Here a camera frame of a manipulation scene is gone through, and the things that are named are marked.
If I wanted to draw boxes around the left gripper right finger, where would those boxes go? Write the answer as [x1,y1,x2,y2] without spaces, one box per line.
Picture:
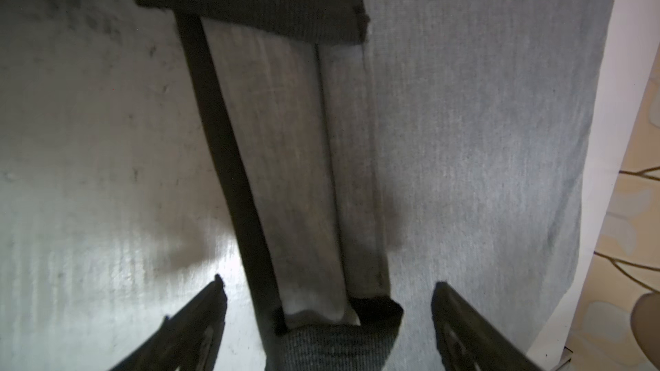
[431,282,539,371]

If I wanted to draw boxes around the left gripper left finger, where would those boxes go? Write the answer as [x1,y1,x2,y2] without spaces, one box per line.
[112,275,228,371]

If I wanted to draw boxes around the grey laptop bag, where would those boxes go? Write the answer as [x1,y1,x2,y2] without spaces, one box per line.
[135,0,615,370]

